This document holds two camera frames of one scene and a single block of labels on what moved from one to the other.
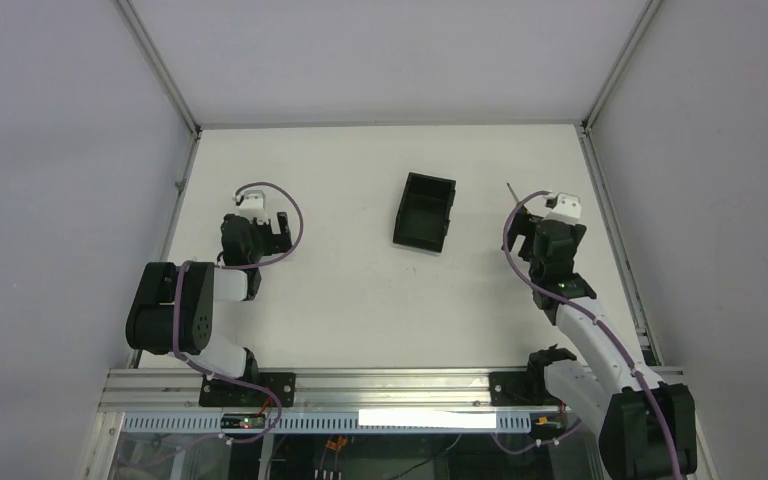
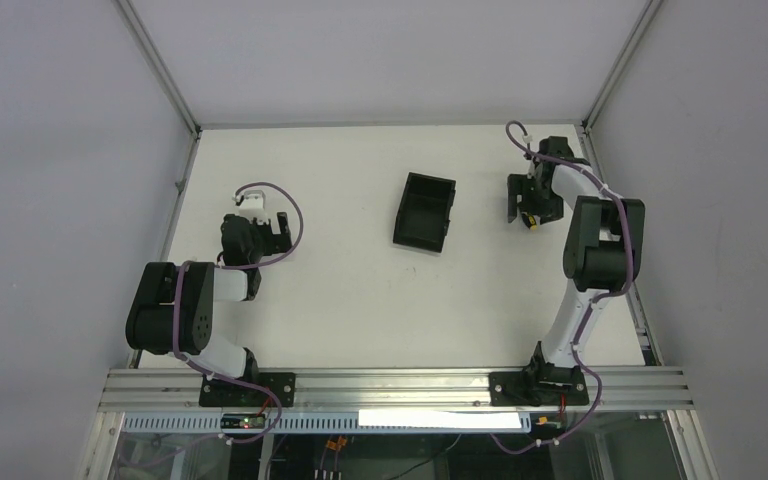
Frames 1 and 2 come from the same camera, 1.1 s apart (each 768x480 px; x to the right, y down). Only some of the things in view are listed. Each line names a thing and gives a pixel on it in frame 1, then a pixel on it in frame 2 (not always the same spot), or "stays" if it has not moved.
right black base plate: [520, 388] stays
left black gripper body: [275, 234] stays
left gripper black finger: [283, 239] stays
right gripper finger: [522, 223] → [515, 184]
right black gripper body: [525, 230] → [529, 201]
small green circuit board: [243, 421] stays
